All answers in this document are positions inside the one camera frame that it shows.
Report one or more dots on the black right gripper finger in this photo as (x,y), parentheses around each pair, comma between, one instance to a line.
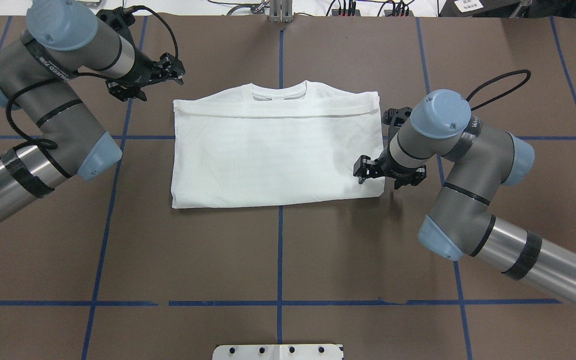
(365,168)

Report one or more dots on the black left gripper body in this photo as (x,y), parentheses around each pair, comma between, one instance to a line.
(141,69)

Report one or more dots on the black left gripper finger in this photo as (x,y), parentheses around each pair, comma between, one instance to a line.
(169,68)

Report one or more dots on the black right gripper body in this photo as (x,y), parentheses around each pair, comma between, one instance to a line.
(391,167)

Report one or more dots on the white long-sleeve printed shirt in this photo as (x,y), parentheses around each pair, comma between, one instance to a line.
(251,146)

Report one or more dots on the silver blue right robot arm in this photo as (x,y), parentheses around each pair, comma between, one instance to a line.
(459,222)

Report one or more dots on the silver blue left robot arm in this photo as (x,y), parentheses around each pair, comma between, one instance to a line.
(64,40)

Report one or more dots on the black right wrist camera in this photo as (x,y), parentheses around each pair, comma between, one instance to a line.
(395,118)

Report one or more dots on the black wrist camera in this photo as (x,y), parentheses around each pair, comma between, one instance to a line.
(395,118)
(120,20)

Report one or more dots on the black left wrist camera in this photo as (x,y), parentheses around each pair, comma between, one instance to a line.
(120,20)

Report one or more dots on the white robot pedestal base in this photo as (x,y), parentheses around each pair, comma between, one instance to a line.
(304,351)

